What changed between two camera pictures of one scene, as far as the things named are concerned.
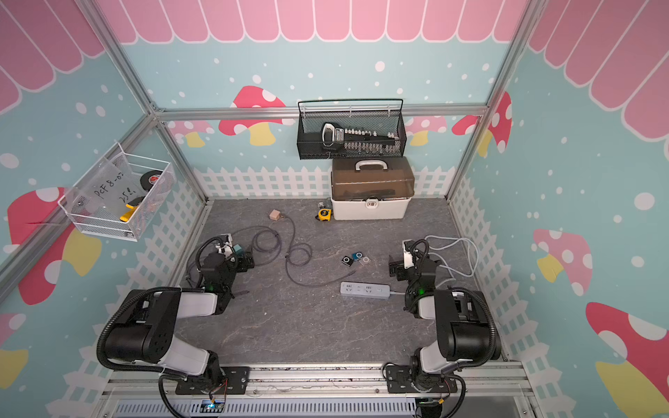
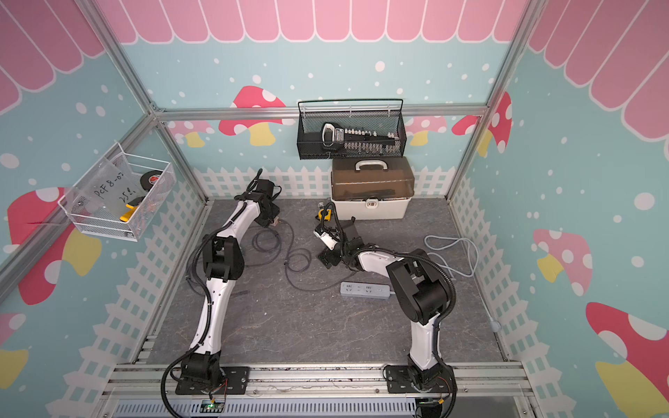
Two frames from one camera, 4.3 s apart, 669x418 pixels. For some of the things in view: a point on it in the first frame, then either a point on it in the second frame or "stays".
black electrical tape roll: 149,178 stays
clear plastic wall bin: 120,196 stays
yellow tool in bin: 126,216 stays
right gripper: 401,274 → 327,253
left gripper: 243,266 → 274,212
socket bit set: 359,141 stays
